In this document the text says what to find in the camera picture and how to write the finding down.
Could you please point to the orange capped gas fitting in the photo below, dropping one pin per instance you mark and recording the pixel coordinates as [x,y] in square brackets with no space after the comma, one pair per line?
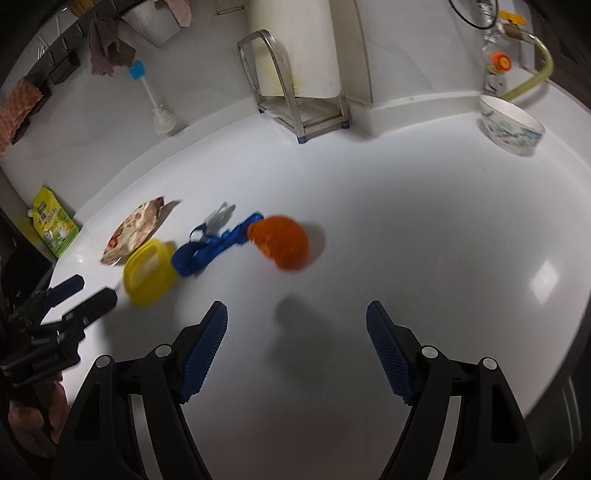
[501,61]

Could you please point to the dark wall hook rail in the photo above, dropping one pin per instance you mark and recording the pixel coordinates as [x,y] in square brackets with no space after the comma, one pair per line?
[62,69]

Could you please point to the yellow plastic container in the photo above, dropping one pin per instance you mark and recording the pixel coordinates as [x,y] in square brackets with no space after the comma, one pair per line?
[147,272]

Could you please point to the white patterned bowl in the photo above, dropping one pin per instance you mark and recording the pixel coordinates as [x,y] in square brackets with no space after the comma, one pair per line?
[510,127]

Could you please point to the white plastic clip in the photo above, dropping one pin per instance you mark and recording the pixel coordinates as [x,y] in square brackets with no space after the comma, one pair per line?
[219,216]

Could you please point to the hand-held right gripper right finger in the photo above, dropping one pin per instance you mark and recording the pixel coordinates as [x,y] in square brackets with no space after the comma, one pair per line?
[388,355]

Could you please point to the pink hanging cloth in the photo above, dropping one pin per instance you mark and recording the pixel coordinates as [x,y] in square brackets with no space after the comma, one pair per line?
[178,11]

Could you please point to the black integrated stove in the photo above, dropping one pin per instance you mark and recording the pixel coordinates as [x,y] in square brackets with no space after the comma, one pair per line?
[18,263]

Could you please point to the orange mesh ball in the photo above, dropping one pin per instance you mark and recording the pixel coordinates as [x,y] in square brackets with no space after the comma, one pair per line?
[281,242]

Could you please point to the white cutting board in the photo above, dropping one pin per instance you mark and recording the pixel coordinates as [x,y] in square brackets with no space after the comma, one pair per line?
[300,46]

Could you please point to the yellow green seasoning pouch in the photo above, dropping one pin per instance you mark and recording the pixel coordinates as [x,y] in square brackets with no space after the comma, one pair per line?
[55,224]

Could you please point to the metal cutting board rack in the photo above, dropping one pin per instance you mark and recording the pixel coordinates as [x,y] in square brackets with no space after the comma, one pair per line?
[281,78]

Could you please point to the orange wavy sponge cloth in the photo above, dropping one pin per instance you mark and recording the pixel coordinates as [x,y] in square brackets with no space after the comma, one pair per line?
[18,110]

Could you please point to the printed snack wrapper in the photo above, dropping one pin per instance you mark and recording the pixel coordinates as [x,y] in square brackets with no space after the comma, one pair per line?
[136,228]

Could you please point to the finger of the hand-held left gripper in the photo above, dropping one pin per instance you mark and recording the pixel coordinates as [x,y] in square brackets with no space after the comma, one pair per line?
[64,287]
[92,305]

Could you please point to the blue white bottle brush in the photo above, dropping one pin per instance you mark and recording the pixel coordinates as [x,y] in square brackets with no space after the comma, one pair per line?
[152,101]

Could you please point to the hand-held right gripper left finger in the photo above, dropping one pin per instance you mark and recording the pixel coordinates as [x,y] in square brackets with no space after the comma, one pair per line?
[203,353]

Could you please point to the person's left hand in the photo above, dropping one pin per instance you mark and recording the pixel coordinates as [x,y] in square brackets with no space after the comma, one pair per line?
[27,422]

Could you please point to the brown hanging cloth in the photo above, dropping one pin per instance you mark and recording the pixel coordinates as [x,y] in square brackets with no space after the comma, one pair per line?
[108,48]

